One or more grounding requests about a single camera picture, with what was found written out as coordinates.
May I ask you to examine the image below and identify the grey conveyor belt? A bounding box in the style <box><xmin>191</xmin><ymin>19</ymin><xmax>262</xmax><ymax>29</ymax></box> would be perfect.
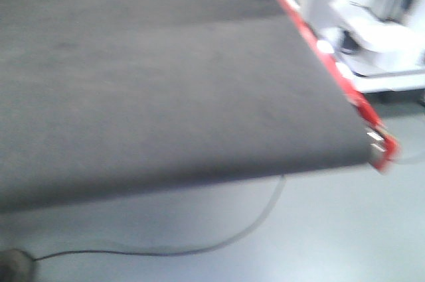
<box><xmin>1</xmin><ymin>0</ymin><xmax>371</xmax><ymax>212</ymax></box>

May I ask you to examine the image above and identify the black floor cable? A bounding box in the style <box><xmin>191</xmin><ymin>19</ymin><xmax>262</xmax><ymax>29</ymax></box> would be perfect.
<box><xmin>33</xmin><ymin>174</ymin><xmax>287</xmax><ymax>261</ymax></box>

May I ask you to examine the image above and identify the white machine cart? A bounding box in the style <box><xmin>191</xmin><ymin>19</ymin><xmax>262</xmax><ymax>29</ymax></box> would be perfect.
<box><xmin>287</xmin><ymin>0</ymin><xmax>424</xmax><ymax>95</ymax></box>

